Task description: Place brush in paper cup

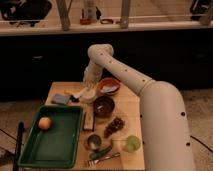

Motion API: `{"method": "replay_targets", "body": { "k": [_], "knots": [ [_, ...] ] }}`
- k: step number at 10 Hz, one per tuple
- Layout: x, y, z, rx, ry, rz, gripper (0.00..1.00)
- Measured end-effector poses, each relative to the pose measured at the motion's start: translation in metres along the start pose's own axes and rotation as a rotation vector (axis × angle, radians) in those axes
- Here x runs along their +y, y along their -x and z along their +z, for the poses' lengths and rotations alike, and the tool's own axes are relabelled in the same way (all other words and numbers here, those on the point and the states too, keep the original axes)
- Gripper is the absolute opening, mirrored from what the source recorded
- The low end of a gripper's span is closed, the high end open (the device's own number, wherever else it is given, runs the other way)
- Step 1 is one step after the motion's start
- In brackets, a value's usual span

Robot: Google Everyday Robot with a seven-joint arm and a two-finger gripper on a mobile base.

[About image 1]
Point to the yellow banana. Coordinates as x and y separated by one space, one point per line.
68 92

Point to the green apple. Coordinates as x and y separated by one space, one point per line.
132 143

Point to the white bottle on shelf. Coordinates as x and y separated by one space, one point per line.
90 10

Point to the blue sponge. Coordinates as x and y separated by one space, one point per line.
60 99

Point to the black pole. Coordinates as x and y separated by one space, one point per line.
18 146

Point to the white paper cup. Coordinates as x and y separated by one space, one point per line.
88 96

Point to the orange clay bowl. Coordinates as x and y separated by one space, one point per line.
108 86

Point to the orange fruit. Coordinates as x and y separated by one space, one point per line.
44 123

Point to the small metal cup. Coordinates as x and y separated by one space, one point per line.
93 142

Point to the green plastic tray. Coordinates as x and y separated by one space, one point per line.
55 148

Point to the dark brown bowl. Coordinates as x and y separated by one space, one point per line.
103 106

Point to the green cucumber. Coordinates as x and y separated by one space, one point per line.
101 153

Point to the white handled brush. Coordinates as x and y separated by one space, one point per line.
76 96

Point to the wooden table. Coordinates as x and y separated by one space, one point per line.
127 108

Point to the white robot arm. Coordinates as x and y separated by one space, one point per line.
164 124

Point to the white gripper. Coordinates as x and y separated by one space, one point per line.
92 75

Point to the bunch of dark grapes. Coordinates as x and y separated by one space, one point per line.
114 126

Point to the black bag on shelf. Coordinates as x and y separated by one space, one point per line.
24 12

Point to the wooden block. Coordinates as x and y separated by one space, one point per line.
88 124

